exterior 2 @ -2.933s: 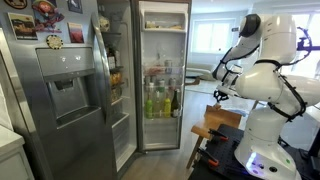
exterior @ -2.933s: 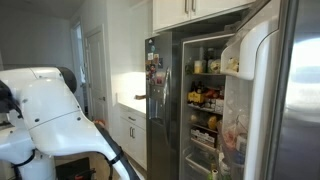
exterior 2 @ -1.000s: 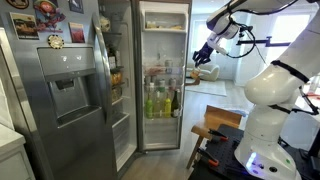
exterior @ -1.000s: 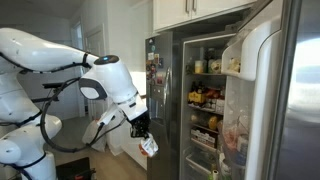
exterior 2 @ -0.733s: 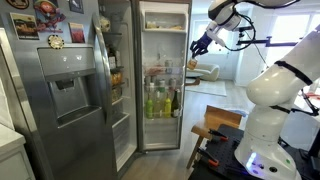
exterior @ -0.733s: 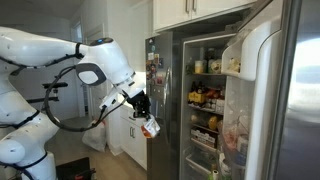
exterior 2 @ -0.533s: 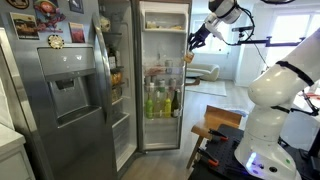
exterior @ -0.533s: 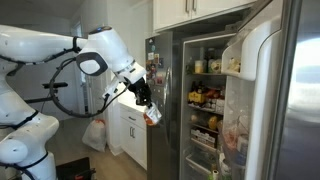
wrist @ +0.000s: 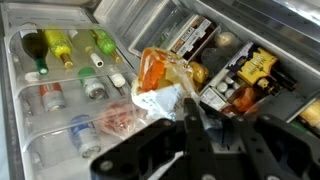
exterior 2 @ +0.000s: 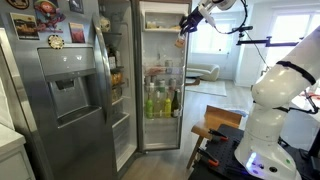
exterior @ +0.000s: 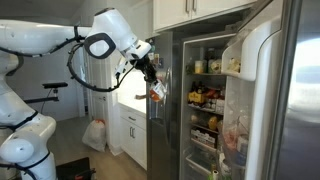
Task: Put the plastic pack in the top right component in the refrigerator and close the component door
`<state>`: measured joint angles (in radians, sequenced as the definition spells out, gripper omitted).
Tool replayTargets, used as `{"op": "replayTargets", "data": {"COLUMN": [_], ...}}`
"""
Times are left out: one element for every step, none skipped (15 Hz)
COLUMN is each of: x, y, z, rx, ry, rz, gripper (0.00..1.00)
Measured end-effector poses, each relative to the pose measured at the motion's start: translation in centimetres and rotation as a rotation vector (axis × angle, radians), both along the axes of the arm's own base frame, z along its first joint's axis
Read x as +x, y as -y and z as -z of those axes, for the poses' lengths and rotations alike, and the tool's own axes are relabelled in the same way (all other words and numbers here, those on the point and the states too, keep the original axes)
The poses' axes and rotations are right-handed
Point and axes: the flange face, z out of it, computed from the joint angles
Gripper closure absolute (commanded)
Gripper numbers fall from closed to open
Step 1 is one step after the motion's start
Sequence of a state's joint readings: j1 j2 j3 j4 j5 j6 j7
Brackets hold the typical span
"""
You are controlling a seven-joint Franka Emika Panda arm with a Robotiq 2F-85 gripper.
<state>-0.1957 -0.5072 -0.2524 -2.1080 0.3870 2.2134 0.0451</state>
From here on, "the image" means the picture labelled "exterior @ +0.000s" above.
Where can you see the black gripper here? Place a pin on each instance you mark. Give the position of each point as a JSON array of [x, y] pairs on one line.
[[144, 66]]

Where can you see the white orange plastic pack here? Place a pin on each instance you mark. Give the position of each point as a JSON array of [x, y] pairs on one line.
[[157, 91]]

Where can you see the translucent door dairy compartment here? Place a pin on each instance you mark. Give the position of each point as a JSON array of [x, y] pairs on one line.
[[230, 50]]

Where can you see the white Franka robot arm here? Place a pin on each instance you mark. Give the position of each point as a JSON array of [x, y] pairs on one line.
[[33, 36]]

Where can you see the white panel room door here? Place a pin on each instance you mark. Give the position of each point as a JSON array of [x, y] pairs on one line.
[[100, 106]]

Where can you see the red food pack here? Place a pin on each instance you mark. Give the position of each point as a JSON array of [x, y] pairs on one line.
[[213, 93]]

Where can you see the refrigerator body with shelves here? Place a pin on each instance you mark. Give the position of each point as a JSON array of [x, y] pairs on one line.
[[185, 133]]

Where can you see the narrow white cabinet door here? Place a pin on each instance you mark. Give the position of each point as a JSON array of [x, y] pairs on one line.
[[170, 13]]

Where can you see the stainless freezer door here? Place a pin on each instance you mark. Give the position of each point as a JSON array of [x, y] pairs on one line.
[[158, 150]]

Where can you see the open refrigerator door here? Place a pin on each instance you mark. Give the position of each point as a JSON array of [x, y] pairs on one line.
[[263, 100]]

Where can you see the dark photo magnet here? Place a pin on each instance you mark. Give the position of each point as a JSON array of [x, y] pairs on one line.
[[161, 63]]

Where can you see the tan rectangular magnet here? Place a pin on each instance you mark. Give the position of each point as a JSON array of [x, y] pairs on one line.
[[156, 59]]

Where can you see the teal round magnet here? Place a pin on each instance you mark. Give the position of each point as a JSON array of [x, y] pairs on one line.
[[153, 49]]

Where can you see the water ice dispenser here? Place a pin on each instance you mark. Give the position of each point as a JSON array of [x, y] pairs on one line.
[[155, 113]]

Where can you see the dark green produce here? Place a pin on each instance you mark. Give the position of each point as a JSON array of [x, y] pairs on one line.
[[189, 69]]

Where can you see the brown beer bottle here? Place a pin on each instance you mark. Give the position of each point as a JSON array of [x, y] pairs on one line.
[[200, 87], [192, 87]]

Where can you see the dark drawer pull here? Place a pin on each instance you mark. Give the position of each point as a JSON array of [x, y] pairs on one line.
[[132, 118]]

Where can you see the yellow tub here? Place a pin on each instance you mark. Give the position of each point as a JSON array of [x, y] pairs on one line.
[[199, 66]]

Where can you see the yellow beer carton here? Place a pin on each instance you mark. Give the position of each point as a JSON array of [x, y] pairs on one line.
[[196, 97]]

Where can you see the pale round fruit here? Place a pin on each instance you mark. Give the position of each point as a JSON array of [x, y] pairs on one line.
[[193, 118]]

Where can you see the dark jar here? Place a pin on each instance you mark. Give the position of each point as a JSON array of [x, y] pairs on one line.
[[210, 55]]

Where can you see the pale bagged food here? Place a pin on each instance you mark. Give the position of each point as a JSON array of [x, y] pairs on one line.
[[215, 66]]

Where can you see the white base cabinet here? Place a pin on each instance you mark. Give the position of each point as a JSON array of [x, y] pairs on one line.
[[138, 146]]

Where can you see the white food boxes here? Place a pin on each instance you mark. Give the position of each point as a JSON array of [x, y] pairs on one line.
[[219, 105]]

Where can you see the yellow orange food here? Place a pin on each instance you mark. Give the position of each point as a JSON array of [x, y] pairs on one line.
[[212, 122]]

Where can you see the printed cardboard carton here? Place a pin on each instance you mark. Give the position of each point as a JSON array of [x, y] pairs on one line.
[[203, 137]]

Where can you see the pale butter block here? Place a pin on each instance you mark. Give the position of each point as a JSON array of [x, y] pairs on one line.
[[233, 65]]

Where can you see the white trash bag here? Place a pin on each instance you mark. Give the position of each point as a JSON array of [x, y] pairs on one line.
[[95, 136]]

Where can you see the clear crisper drawer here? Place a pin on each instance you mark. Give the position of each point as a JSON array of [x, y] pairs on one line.
[[200, 163]]

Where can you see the pink food bag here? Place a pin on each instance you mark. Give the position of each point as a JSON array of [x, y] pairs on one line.
[[230, 140]]

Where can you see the green bottle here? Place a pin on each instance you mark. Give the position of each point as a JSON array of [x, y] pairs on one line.
[[210, 176]]

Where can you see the black perforated robot table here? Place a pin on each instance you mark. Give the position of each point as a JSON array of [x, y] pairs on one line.
[[71, 166]]

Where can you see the black orange clamp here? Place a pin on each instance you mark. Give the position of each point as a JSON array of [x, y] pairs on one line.
[[79, 177]]

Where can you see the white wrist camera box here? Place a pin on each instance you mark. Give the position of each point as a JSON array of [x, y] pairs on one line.
[[120, 68]]

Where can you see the black stereo camera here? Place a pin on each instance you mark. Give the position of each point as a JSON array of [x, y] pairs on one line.
[[55, 85]]

